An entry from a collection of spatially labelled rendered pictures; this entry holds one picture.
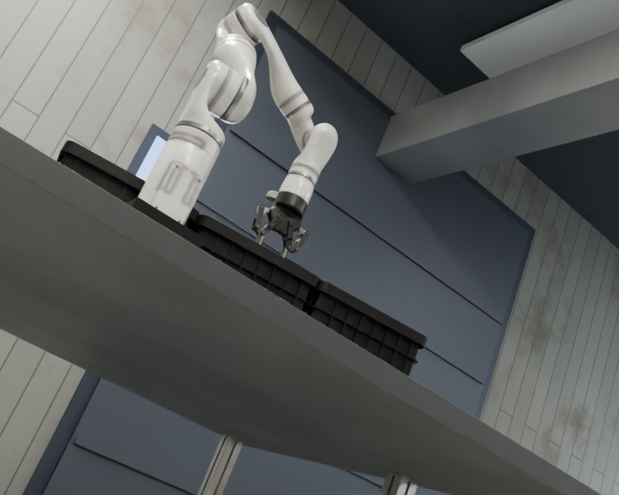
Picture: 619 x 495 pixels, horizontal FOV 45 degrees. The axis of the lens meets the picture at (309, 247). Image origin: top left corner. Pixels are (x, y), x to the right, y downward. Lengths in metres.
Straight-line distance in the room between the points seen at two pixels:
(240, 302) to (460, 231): 4.14
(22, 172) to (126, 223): 0.14
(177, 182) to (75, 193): 0.36
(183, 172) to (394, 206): 3.51
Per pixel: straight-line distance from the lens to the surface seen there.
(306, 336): 1.07
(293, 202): 1.68
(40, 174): 0.94
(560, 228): 6.00
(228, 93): 1.37
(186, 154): 1.30
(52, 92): 3.88
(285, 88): 1.77
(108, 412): 3.75
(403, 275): 4.71
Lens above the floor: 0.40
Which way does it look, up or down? 21 degrees up
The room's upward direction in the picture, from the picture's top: 23 degrees clockwise
